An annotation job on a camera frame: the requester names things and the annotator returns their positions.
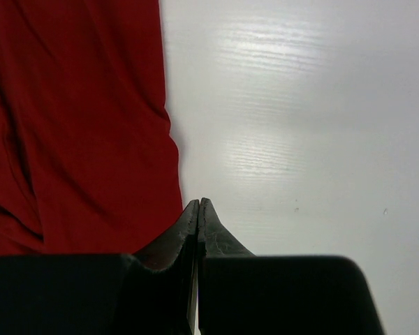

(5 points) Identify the dark red t shirt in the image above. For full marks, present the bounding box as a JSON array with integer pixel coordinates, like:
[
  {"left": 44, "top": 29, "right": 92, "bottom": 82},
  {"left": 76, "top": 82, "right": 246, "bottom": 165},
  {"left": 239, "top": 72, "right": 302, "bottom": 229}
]
[{"left": 0, "top": 1, "right": 182, "bottom": 256}]

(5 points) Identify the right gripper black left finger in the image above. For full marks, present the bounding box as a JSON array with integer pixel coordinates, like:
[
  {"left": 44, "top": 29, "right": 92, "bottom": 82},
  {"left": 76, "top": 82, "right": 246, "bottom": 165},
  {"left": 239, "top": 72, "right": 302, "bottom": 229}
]
[{"left": 0, "top": 200, "right": 199, "bottom": 334}]

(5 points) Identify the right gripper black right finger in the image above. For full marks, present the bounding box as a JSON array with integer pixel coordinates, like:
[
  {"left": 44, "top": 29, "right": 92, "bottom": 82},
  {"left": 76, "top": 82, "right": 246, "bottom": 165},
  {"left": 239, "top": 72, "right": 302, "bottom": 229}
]
[{"left": 198, "top": 198, "right": 384, "bottom": 334}]

